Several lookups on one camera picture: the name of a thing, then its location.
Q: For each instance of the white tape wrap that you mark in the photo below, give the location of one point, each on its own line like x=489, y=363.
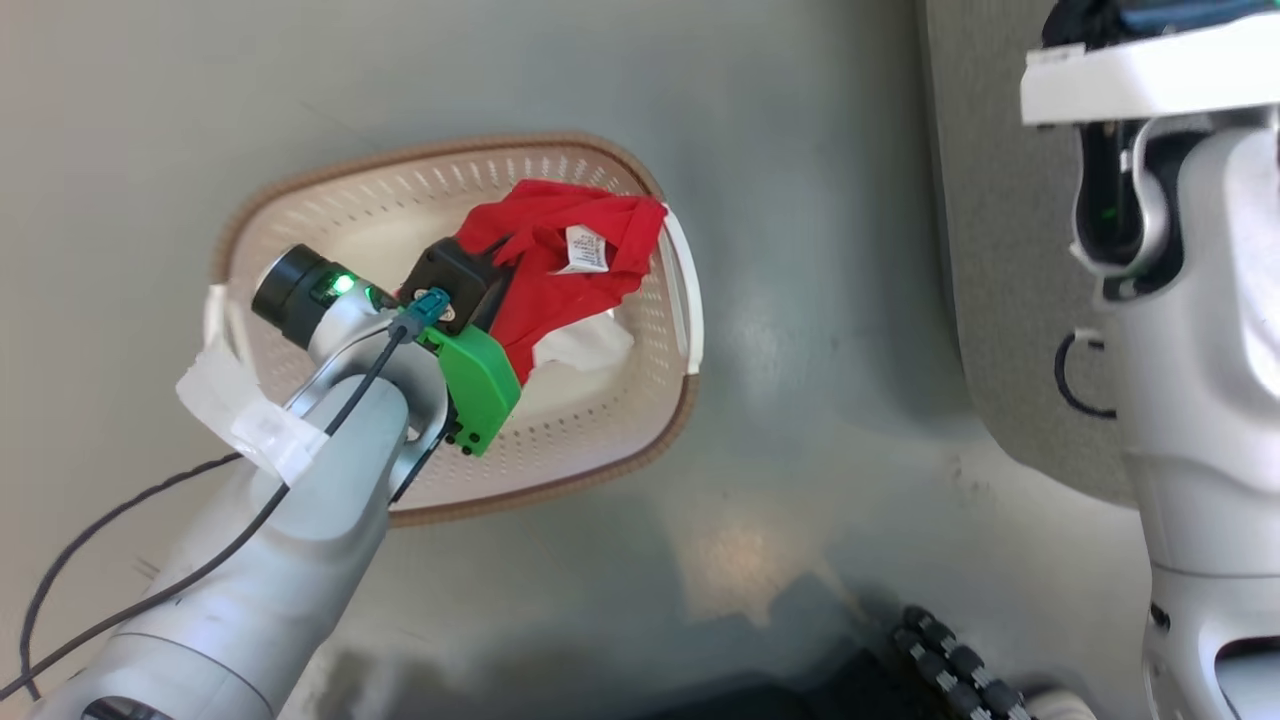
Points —
x=255, y=425

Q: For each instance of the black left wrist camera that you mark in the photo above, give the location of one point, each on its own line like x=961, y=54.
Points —
x=450, y=278

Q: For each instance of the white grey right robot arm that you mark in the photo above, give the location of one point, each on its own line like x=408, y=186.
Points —
x=1210, y=400

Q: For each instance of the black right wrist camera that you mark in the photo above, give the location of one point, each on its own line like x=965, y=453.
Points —
x=1090, y=20

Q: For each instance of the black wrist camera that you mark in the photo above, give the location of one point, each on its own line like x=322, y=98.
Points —
x=450, y=278
x=1090, y=20

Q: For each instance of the cream perforated laundry basket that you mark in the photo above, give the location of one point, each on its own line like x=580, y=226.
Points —
x=330, y=210

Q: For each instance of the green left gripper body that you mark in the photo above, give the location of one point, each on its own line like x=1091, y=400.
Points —
x=478, y=385

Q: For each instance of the black roller wheel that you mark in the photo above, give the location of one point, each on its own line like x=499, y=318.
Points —
x=955, y=665

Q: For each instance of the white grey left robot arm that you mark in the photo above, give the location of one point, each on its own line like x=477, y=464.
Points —
x=260, y=580

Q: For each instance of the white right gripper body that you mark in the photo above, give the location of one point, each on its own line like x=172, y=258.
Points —
x=1150, y=75

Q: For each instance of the red and white garment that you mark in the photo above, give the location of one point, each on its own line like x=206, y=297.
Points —
x=555, y=300

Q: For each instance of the grey fabric sofa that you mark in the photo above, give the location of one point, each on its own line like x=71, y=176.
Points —
x=1010, y=300

